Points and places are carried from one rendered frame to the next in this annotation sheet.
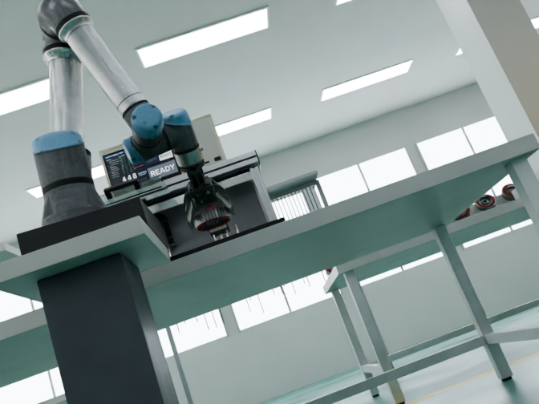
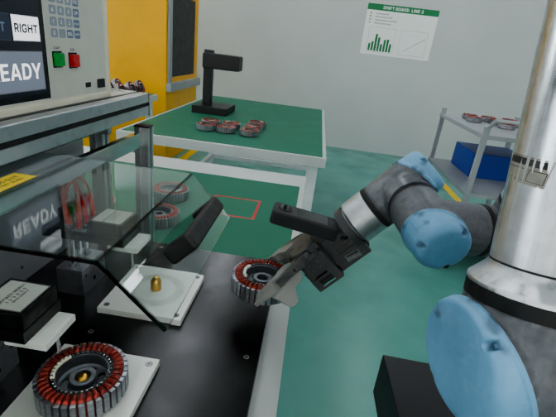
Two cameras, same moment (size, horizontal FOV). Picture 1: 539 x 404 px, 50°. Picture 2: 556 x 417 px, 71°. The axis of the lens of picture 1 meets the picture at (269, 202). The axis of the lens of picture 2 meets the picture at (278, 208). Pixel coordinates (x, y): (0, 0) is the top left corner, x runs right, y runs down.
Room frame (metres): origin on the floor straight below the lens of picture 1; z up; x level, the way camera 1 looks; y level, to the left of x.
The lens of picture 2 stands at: (1.58, 0.78, 1.23)
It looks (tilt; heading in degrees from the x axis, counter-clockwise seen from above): 22 degrees down; 278
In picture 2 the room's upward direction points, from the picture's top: 7 degrees clockwise
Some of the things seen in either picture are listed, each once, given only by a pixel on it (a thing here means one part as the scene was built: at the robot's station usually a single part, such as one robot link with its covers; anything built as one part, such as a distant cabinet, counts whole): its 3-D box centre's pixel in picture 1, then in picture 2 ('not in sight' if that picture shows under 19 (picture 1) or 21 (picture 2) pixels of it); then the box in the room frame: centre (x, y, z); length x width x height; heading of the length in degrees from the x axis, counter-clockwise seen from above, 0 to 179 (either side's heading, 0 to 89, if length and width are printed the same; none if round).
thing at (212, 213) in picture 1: (212, 219); (261, 280); (1.67, 0.18, 0.84); 0.11 x 0.11 x 0.04
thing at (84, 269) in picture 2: not in sight; (82, 270); (2.02, 0.20, 0.80); 0.08 x 0.05 x 0.06; 94
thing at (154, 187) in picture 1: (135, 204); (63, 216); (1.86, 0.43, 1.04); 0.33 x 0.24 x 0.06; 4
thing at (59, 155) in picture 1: (62, 161); not in sight; (1.26, 0.42, 0.99); 0.13 x 0.12 x 0.14; 17
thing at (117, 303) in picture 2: not in sight; (155, 292); (1.87, 0.19, 0.78); 0.15 x 0.15 x 0.01; 4
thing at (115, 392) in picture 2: not in sight; (83, 380); (1.85, 0.43, 0.80); 0.11 x 0.11 x 0.04
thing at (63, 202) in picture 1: (73, 206); not in sight; (1.25, 0.43, 0.87); 0.15 x 0.15 x 0.10
